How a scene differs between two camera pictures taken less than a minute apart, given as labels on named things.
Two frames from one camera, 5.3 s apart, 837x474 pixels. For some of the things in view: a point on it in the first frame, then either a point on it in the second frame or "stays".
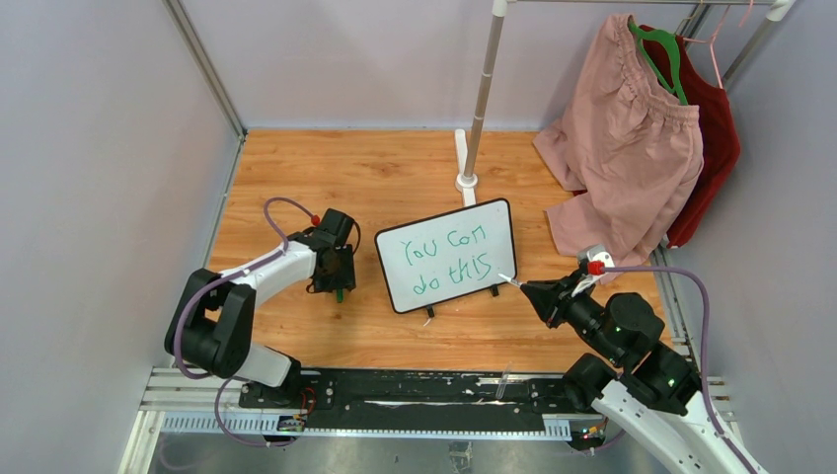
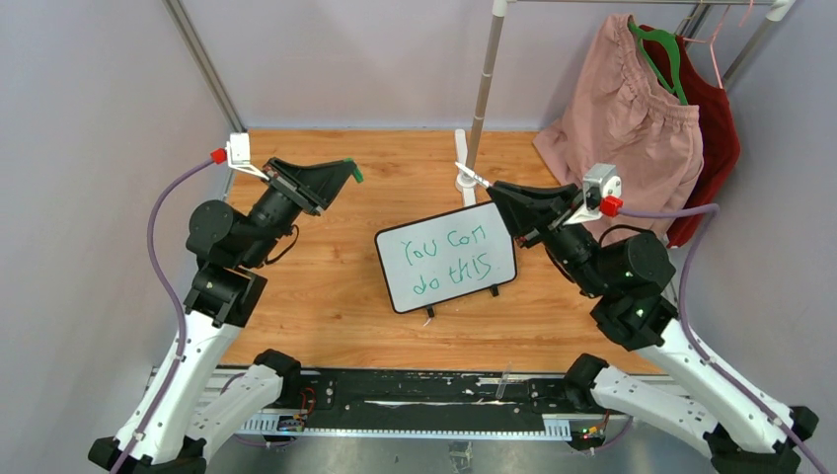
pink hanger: x=714 y=37 stays
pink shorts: x=627 y=147 stays
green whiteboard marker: x=510 y=279 -> x=480 y=179
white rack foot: x=467 y=184 stays
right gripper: x=551 y=297 -> x=539 y=209
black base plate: x=420 y=400 stays
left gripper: x=345 y=279 -> x=321 y=182
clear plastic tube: x=502 y=382 stays
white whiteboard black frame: x=448 y=255 stays
